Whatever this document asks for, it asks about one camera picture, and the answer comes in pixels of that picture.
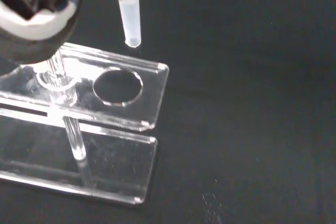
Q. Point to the black bench cloth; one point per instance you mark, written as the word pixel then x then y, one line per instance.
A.
pixel 249 103

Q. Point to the clear acrylic funnel stand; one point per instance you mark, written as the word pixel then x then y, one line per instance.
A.
pixel 123 113

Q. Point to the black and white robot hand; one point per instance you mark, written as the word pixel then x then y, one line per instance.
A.
pixel 34 22

